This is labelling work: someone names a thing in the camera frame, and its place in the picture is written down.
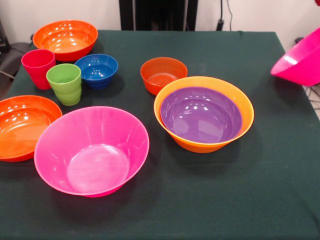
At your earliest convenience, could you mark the blue bowl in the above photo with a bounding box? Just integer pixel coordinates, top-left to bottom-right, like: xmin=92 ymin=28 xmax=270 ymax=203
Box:
xmin=74 ymin=53 xmax=119 ymax=91

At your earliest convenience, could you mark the dark green tablecloth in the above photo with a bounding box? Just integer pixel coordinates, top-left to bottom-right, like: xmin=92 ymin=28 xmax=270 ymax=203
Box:
xmin=0 ymin=29 xmax=320 ymax=240

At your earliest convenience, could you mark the black cable with plug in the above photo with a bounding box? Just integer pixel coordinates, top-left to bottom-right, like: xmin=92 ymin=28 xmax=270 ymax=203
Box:
xmin=216 ymin=0 xmax=225 ymax=31

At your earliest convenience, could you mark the orange bowl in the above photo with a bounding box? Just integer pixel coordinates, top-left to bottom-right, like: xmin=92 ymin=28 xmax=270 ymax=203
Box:
xmin=153 ymin=76 xmax=255 ymax=154

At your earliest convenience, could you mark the shallow red-orange bowl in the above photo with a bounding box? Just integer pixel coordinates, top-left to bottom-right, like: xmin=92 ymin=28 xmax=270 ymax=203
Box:
xmin=0 ymin=94 xmax=63 ymax=163

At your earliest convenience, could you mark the small red bowl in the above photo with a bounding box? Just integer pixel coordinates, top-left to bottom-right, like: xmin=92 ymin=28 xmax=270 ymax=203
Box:
xmin=140 ymin=56 xmax=188 ymax=96

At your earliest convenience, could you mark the deep red-orange bowl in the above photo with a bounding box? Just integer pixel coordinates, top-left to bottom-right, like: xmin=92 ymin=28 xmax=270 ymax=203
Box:
xmin=32 ymin=19 xmax=99 ymax=62

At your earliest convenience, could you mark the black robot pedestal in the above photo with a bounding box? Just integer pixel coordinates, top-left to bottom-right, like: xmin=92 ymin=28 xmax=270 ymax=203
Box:
xmin=119 ymin=0 xmax=198 ymax=31

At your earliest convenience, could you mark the green cup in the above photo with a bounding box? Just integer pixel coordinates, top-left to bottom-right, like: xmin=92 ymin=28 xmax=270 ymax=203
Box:
xmin=46 ymin=63 xmax=83 ymax=107

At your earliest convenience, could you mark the red cup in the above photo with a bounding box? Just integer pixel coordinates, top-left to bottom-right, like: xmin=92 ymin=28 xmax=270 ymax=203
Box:
xmin=21 ymin=49 xmax=56 ymax=91

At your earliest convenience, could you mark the purple bowl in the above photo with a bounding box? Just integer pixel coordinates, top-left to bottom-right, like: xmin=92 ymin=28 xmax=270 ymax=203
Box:
xmin=160 ymin=86 xmax=243 ymax=144

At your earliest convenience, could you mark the pink bowl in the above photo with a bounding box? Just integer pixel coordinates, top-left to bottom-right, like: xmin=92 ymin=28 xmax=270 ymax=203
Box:
xmin=270 ymin=27 xmax=320 ymax=87
xmin=33 ymin=106 xmax=150 ymax=198

